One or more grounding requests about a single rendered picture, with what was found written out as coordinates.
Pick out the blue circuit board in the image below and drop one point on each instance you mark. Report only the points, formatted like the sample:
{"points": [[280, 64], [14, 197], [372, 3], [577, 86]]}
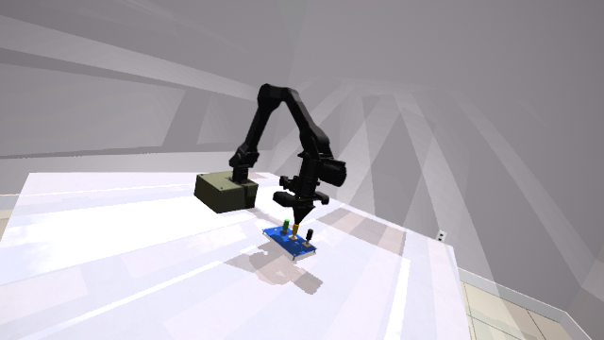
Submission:
{"points": [[293, 243]]}

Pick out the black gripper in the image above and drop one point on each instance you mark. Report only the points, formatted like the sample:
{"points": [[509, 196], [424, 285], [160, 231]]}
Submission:
{"points": [[302, 200]]}

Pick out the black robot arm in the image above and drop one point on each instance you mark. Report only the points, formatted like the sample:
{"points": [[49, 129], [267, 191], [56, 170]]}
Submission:
{"points": [[313, 139]]}

